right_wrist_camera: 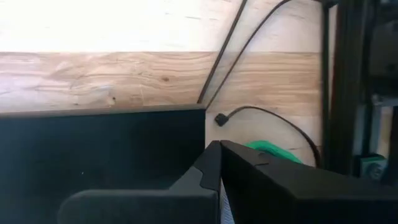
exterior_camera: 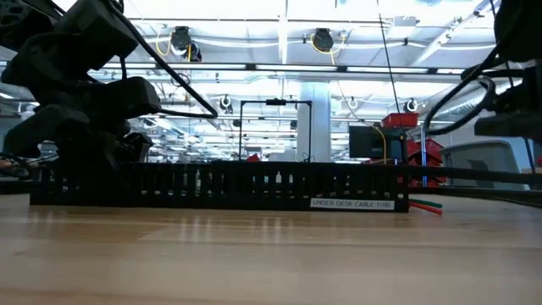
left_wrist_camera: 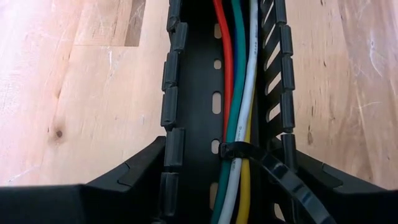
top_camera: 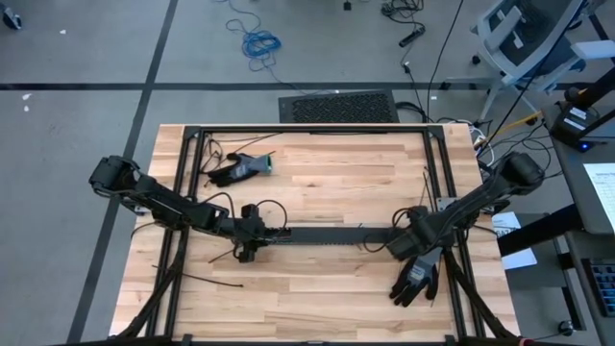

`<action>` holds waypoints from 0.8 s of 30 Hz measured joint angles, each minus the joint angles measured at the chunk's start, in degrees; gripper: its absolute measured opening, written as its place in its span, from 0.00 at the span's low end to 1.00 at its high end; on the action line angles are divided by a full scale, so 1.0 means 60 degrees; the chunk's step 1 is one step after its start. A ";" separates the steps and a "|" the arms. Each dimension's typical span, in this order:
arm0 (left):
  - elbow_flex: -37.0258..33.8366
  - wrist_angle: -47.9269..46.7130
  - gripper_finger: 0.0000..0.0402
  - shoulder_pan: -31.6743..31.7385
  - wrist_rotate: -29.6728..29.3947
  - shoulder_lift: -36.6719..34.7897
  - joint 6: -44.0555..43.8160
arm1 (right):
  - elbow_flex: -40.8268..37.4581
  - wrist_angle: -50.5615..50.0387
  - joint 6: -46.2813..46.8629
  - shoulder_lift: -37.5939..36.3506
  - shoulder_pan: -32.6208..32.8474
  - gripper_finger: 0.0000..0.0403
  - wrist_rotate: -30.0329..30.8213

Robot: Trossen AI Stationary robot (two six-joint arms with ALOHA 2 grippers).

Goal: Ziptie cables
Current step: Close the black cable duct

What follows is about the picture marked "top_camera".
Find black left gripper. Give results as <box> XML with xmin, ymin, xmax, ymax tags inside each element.
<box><xmin>229</xmin><ymin>215</ymin><xmax>270</xmax><ymax>264</ymax></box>

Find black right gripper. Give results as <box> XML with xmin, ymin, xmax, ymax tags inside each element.
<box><xmin>386</xmin><ymin>210</ymin><xmax>441</xmax><ymax>263</ymax></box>

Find black slotted cable raceway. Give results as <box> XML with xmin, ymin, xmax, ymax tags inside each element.
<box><xmin>265</xmin><ymin>225</ymin><xmax>400</xmax><ymax>247</ymax></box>

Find black raceway cover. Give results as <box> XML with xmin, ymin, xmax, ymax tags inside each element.
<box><xmin>289</xmin><ymin>226</ymin><xmax>396</xmax><ymax>245</ymax></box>

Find clear safety glasses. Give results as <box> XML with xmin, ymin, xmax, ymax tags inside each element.
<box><xmin>198</xmin><ymin>136</ymin><xmax>226</xmax><ymax>175</ymax></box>

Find white paper sheet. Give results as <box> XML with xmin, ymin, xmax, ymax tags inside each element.
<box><xmin>492</xmin><ymin>210</ymin><xmax>538</xmax><ymax>271</ymax></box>

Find white power strip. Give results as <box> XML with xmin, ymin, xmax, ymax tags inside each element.
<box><xmin>470</xmin><ymin>125</ymin><xmax>494</xmax><ymax>167</ymax></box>

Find black desk beam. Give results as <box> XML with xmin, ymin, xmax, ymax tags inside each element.
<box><xmin>497</xmin><ymin>204</ymin><xmax>585</xmax><ymax>259</ymax></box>

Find black perforated floor box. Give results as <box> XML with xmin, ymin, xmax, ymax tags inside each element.
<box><xmin>278</xmin><ymin>89</ymin><xmax>400</xmax><ymax>125</ymax></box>

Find gray side desk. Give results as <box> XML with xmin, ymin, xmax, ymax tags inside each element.
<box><xmin>542</xmin><ymin>103</ymin><xmax>615</xmax><ymax>236</ymax></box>

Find black keyboard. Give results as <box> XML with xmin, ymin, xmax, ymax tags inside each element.
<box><xmin>580</xmin><ymin>258</ymin><xmax>615</xmax><ymax>318</ymax></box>

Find white lit screen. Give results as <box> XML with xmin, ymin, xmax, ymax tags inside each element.
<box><xmin>583</xmin><ymin>161</ymin><xmax>615</xmax><ymax>232</ymax></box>

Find black power strip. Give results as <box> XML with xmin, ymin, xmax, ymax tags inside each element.
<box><xmin>398</xmin><ymin>26</ymin><xmax>427</xmax><ymax>48</ymax></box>

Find black labelled device box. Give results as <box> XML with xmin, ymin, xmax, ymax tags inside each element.
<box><xmin>550</xmin><ymin>102</ymin><xmax>602</xmax><ymax>151</ymax></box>

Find gray office chair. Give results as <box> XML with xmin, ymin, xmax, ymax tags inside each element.
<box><xmin>473</xmin><ymin>0</ymin><xmax>615</xmax><ymax>121</ymax></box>

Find black floor object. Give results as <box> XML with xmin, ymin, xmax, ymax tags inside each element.
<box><xmin>0</xmin><ymin>3</ymin><xmax>23</xmax><ymax>31</ymax></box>

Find black right camera cable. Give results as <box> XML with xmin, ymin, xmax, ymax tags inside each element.
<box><xmin>360</xmin><ymin>206</ymin><xmax>414</xmax><ymax>255</ymax></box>

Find black camera cable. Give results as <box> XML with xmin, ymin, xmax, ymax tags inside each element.
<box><xmin>360</xmin><ymin>206</ymin><xmax>414</xmax><ymax>255</ymax></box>
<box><xmin>204</xmin><ymin>190</ymin><xmax>290</xmax><ymax>239</ymax></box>

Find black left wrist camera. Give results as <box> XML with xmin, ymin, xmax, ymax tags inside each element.
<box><xmin>239</xmin><ymin>203</ymin><xmax>261</xmax><ymax>223</ymax></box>

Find black left camera cable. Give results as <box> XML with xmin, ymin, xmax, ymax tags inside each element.
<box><xmin>204</xmin><ymin>190</ymin><xmax>290</xmax><ymax>239</ymax></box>

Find black aluminium table frame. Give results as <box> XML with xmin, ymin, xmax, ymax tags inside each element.
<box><xmin>112</xmin><ymin>122</ymin><xmax>523</xmax><ymax>346</ymax></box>

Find yellow floor cable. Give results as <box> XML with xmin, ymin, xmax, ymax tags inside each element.
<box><xmin>482</xmin><ymin>111</ymin><xmax>544</xmax><ymax>145</ymax></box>

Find thin black drop cable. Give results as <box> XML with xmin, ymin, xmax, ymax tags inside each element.
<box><xmin>480</xmin><ymin>0</ymin><xmax>588</xmax><ymax>151</ymax></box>
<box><xmin>426</xmin><ymin>0</ymin><xmax>466</xmax><ymax>121</ymax></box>

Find blue floor cable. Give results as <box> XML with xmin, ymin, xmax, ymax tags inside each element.
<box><xmin>213</xmin><ymin>0</ymin><xmax>299</xmax><ymax>92</ymax></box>

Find black floor cable bundle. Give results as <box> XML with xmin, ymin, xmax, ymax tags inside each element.
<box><xmin>381</xmin><ymin>0</ymin><xmax>427</xmax><ymax>25</ymax></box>

